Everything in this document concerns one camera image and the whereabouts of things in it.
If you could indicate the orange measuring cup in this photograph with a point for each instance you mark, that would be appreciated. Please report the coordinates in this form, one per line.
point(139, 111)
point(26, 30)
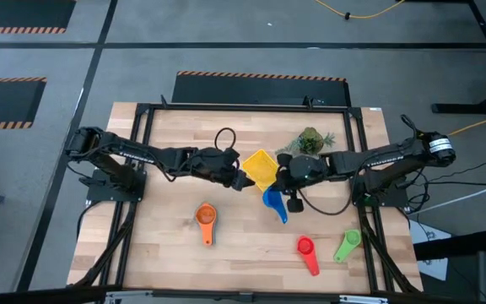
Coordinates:
point(207, 232)

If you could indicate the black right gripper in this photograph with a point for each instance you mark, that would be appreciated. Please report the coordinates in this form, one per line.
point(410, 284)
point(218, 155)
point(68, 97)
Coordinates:
point(306, 171)

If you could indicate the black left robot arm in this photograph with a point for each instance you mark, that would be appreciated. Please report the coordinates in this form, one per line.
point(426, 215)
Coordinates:
point(133, 154)

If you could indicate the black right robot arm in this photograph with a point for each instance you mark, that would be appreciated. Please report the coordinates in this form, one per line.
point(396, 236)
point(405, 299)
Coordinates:
point(378, 162)

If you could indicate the green measuring cup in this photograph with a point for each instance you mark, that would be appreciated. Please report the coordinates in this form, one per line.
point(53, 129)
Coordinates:
point(344, 251)

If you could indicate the black desk frame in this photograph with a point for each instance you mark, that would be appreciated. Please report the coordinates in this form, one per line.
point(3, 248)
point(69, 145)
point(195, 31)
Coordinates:
point(471, 108)

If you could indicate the black table frame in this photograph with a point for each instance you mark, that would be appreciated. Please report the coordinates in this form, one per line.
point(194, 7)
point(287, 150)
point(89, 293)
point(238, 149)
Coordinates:
point(226, 108)

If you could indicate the yellow plastic basket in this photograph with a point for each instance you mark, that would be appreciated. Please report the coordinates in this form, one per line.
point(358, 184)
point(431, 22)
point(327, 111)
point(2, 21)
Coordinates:
point(260, 169)

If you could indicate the white paper sheet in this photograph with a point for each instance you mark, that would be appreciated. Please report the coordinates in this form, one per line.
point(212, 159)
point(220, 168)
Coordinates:
point(418, 234)

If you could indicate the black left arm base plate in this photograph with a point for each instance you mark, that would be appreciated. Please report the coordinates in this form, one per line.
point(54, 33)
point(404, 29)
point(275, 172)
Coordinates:
point(99, 194)

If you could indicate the black hazard-striped floor mat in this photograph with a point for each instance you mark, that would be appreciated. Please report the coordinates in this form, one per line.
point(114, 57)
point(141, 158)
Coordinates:
point(260, 90)
point(23, 12)
point(2, 103)

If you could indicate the blue measuring cup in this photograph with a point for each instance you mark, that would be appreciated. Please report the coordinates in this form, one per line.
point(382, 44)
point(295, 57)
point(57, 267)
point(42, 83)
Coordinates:
point(270, 198)

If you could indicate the potted succulent plant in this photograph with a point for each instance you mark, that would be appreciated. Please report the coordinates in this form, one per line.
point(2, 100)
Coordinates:
point(310, 141)

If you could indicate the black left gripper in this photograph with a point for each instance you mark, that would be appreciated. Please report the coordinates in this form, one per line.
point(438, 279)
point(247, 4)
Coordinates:
point(215, 164)

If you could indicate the red measuring cup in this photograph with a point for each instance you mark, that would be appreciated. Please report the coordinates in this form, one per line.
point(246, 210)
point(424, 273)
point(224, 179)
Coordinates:
point(310, 262)

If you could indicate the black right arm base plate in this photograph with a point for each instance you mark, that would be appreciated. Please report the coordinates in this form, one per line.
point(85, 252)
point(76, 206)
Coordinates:
point(395, 198)

